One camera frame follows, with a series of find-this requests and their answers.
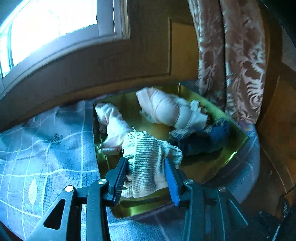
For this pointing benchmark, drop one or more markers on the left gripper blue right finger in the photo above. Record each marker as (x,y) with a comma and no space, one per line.
(175,179)

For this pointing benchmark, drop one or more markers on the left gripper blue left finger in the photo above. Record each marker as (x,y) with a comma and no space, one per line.
(116,179)

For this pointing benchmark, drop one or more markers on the grey knitted sock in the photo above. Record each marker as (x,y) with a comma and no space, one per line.
(145,156)

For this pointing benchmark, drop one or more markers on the dark blue sock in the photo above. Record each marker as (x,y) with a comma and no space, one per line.
(193,141)

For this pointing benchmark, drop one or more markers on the pink white sock bundle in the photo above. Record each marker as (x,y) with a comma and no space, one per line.
(112,123)

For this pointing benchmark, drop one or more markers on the cream socks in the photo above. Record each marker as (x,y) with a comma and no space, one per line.
(170,110)

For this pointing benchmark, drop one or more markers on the gold metal tray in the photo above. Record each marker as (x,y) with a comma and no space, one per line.
(152,125)

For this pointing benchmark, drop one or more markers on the blue checked cloth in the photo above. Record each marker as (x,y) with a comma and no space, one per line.
(42,155)

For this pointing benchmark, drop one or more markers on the wooden cabinet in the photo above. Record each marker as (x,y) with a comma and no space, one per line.
(276,131)

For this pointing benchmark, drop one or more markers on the brown floral curtain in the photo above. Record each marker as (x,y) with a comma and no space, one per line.
(232,56)

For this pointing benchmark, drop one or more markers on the window with grey frame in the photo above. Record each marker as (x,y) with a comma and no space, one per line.
(36,33)

